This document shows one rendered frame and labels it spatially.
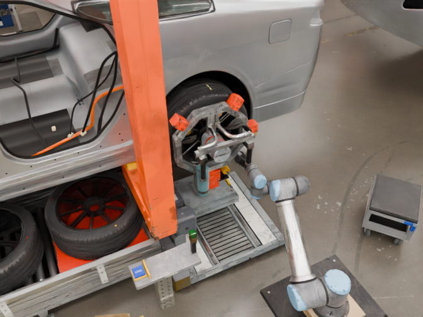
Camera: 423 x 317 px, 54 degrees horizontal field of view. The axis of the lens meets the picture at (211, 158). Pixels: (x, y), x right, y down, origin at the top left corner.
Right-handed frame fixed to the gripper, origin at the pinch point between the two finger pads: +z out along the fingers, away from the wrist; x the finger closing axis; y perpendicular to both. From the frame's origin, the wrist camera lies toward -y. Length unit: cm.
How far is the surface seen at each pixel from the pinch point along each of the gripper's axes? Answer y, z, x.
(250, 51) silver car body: -43, 10, 62
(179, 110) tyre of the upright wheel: -62, 4, 5
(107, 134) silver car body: -89, 12, -35
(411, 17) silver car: 124, 53, 180
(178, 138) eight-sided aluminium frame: -57, -6, -8
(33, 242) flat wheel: -95, -6, -117
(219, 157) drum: -30.3, -20.7, -2.4
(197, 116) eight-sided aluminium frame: -56, -6, 11
